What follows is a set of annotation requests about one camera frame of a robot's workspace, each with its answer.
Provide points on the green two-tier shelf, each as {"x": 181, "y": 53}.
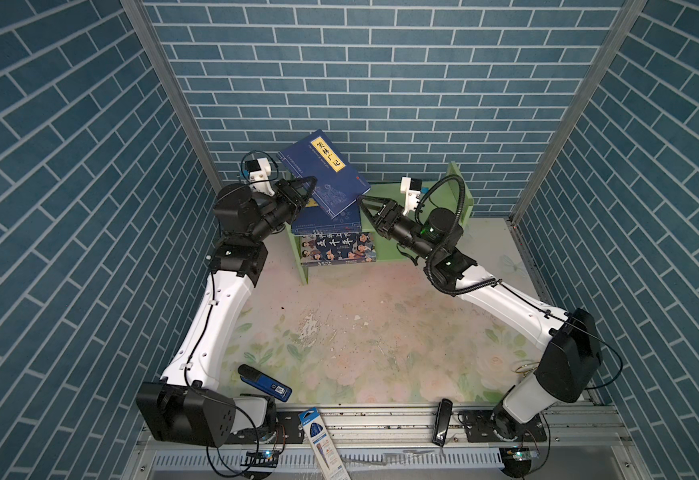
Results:
{"x": 446, "y": 197}

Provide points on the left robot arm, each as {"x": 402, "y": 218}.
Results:
{"x": 185, "y": 404}

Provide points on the blue handheld device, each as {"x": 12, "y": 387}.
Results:
{"x": 264, "y": 383}

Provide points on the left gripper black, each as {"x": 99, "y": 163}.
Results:
{"x": 289, "y": 202}

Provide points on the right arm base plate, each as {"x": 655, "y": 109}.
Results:
{"x": 485, "y": 425}

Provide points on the colourful illustrated book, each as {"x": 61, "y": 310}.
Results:
{"x": 335, "y": 249}

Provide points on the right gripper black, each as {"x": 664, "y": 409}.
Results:
{"x": 385, "y": 224}

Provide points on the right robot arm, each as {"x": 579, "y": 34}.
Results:
{"x": 569, "y": 341}

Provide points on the aluminium rail frame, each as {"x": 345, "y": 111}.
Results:
{"x": 579, "y": 441}

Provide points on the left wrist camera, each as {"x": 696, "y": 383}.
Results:
{"x": 258, "y": 174}

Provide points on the dark blue book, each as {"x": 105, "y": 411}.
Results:
{"x": 312, "y": 220}
{"x": 338, "y": 184}

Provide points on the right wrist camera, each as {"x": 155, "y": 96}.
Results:
{"x": 412, "y": 190}

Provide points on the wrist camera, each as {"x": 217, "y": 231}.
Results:
{"x": 412, "y": 190}
{"x": 258, "y": 174}

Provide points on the black remote stick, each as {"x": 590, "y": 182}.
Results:
{"x": 442, "y": 420}

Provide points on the blue white packaged box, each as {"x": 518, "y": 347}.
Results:
{"x": 317, "y": 435}

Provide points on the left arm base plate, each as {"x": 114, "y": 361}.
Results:
{"x": 277, "y": 429}

